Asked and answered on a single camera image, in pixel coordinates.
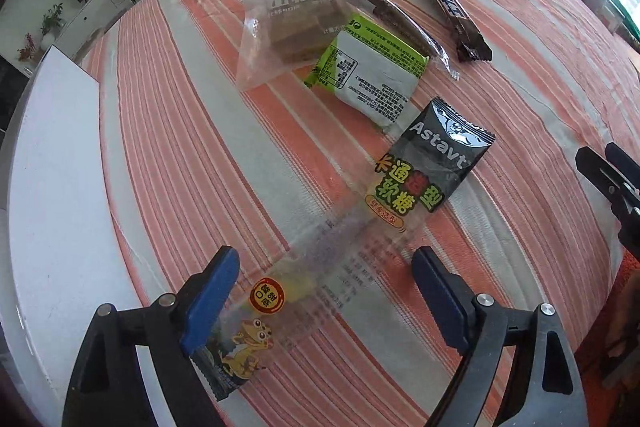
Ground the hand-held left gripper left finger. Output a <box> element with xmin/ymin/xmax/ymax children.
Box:
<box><xmin>61</xmin><ymin>245</ymin><xmax>241</xmax><ymax>427</ymax></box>

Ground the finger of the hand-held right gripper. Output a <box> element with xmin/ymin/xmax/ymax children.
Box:
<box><xmin>605</xmin><ymin>143</ymin><xmax>640</xmax><ymax>190</ymax></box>
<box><xmin>575</xmin><ymin>147</ymin><xmax>640</xmax><ymax>248</ymax></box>

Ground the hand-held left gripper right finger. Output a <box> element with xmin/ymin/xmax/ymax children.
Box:
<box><xmin>411</xmin><ymin>245</ymin><xmax>590</xmax><ymax>427</ymax></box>

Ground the long black clear gummy packet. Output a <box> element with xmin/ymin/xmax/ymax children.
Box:
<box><xmin>192</xmin><ymin>97</ymin><xmax>496</xmax><ymax>403</ymax></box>

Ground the dark chocolate bar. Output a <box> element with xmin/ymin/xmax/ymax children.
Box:
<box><xmin>413</xmin><ymin>0</ymin><xmax>493</xmax><ymax>64</ymax></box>

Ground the green white snack packet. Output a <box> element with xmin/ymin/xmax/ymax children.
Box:
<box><xmin>304</xmin><ymin>13</ymin><xmax>430</xmax><ymax>135</ymax></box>

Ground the brown bar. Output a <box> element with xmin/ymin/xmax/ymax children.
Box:
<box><xmin>320</xmin><ymin>0</ymin><xmax>461</xmax><ymax>80</ymax></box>

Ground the clear packet of brown slices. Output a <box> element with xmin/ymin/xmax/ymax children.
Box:
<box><xmin>235</xmin><ymin>0</ymin><xmax>351</xmax><ymax>92</ymax></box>

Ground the black display cabinet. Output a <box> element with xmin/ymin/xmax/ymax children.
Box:
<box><xmin>0</xmin><ymin>57</ymin><xmax>28</xmax><ymax>132</ymax></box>

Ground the red flower plant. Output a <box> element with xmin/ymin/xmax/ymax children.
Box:
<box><xmin>17</xmin><ymin>33</ymin><xmax>38</xmax><ymax>62</ymax></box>

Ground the leafy green potted plant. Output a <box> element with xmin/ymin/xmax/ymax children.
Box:
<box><xmin>40</xmin><ymin>3</ymin><xmax>66</xmax><ymax>36</ymax></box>

